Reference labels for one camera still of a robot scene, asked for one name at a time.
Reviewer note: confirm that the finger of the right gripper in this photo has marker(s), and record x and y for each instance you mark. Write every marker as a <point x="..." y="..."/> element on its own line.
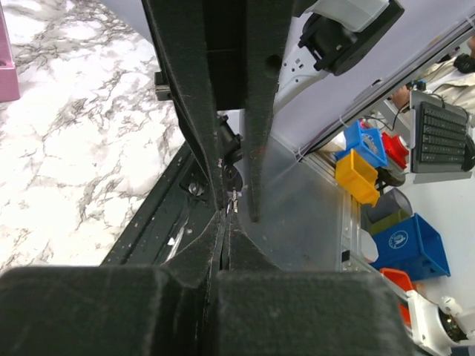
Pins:
<point x="178" y="31"/>
<point x="267" y="27"/>

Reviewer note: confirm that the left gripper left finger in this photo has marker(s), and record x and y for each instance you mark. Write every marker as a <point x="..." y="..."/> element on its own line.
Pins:
<point x="112" y="310"/>

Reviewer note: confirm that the small blue parts bin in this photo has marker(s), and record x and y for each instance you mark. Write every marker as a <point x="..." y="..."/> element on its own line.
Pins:
<point x="366" y="142"/>

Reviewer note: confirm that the blue storage bin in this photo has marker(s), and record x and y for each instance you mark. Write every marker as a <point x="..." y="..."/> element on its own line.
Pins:
<point x="414" y="247"/>

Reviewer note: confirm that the orange storage bin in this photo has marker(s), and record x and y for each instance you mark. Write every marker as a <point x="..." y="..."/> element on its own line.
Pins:
<point x="401" y="284"/>

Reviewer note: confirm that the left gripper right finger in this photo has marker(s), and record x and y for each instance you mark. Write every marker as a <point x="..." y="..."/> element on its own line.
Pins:
<point x="262" y="310"/>

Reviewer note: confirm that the black keyboard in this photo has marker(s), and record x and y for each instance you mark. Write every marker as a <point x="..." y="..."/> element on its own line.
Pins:
<point x="437" y="139"/>

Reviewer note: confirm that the aluminium frame rail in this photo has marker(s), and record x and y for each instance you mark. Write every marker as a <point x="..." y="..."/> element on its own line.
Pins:
<point x="340" y="215"/>

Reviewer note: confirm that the pink metronome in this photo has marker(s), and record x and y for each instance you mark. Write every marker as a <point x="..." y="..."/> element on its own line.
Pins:
<point x="9" y="83"/>

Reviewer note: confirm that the silver key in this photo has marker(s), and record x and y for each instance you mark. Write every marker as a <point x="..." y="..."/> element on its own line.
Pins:
<point x="232" y="206"/>

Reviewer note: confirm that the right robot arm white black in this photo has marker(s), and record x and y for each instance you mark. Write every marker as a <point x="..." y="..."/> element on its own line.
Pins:
<point x="230" y="66"/>

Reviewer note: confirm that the yellow storage bin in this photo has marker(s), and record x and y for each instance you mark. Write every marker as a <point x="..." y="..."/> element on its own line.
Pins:
<point x="358" y="177"/>

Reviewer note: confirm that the black mounting rail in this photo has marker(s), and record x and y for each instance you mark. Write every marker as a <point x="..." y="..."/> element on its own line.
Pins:
<point x="174" y="214"/>

